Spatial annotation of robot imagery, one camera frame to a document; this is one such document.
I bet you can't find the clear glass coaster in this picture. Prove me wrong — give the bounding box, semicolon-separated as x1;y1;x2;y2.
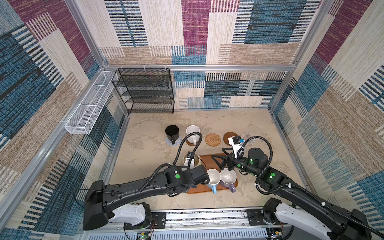
241;132;256;146

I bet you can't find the brown plastic serving tray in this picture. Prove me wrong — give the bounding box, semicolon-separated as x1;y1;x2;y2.
188;155;238;194

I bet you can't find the aluminium front rail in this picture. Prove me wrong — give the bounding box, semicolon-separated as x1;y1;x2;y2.
77;205;331;232

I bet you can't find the black mug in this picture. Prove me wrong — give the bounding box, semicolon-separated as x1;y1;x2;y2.
165;125;180;143

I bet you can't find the large brown wooden coaster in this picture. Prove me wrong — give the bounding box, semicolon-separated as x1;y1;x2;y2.
223;132;238;146

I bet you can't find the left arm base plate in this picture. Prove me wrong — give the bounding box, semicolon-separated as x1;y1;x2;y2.
123;212;167;230

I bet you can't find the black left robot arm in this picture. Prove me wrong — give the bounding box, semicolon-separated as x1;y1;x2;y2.
82;160;210;231

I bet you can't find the beige ceramic mug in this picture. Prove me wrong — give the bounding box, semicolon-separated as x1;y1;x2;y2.
182;154;202;169

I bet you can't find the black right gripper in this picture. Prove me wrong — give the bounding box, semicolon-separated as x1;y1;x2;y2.
211;147;260;177

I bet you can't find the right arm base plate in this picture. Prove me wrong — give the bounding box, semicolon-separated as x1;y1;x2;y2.
243;208;292;228

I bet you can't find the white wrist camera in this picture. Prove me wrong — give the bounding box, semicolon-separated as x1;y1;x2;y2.
229;136;244;159
183;152;195;169

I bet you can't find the black wire shelf rack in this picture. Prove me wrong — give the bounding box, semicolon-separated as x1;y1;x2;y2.
112;68;175;114

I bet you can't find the white mesh wall basket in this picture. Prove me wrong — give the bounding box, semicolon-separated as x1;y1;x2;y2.
65;72;115;135

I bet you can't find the white mug purple handle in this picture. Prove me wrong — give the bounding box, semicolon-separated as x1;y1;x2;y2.
220;168;237;193

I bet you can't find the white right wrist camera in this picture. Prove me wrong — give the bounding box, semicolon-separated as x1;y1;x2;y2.
229;136;244;159

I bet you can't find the white speckled mug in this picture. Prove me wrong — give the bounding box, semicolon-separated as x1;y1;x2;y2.
185;124;201;145

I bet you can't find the white mug blue handle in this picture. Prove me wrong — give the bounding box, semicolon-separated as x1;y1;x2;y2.
207;169;221;194

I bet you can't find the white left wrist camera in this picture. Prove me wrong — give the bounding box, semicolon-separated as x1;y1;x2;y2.
183;152;195;169

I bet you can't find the woven rattan coaster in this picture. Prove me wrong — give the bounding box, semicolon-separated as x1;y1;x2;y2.
205;133;221;147

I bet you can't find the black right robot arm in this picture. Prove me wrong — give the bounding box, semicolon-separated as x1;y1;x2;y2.
217;136;384;240

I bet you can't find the grey-blue woven coaster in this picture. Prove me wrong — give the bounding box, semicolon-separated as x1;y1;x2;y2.
166;137;182;147

